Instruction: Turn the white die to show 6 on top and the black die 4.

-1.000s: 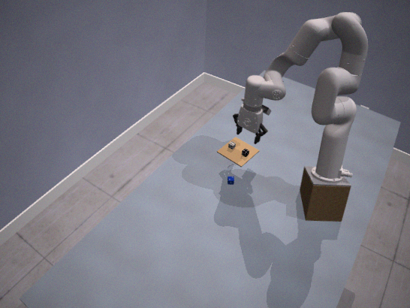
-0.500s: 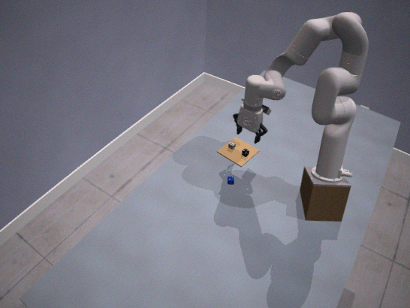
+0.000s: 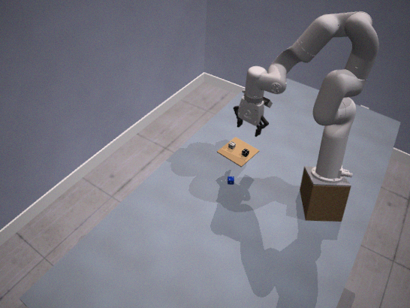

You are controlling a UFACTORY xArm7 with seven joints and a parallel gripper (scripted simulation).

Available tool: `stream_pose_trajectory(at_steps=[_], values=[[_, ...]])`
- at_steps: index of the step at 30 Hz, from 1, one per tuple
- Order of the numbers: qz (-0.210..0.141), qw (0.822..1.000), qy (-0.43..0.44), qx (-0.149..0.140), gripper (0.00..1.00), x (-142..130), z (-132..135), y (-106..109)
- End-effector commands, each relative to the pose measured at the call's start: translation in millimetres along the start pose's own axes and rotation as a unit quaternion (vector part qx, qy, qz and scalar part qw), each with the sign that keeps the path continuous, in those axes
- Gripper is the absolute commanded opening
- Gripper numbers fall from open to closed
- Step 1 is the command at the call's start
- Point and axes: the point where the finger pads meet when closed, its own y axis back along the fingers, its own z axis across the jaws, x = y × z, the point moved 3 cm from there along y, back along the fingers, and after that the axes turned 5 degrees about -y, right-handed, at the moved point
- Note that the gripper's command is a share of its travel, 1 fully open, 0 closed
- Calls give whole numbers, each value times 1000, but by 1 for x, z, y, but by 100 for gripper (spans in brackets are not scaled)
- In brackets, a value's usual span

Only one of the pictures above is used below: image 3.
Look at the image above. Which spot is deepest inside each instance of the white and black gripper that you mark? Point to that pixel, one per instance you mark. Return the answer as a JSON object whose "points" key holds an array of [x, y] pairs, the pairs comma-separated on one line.
{"points": [[251, 113]]}

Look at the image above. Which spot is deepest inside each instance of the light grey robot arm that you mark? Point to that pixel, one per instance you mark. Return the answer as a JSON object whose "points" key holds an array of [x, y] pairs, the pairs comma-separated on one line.
{"points": [[332, 108]]}

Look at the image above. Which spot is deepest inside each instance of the white die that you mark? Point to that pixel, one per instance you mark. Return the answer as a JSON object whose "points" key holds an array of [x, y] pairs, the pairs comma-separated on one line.
{"points": [[231, 145]]}

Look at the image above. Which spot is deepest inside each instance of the tan flat mat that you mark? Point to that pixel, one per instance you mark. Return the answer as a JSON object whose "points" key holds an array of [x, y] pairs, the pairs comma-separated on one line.
{"points": [[235, 154]]}

